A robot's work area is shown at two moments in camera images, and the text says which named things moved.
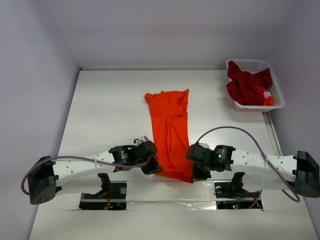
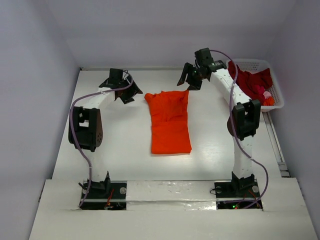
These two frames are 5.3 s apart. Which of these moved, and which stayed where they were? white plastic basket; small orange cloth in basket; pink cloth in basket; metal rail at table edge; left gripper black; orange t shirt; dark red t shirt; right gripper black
Moved: orange t shirt; right gripper black; left gripper black
Stayed: small orange cloth in basket; dark red t shirt; pink cloth in basket; white plastic basket; metal rail at table edge
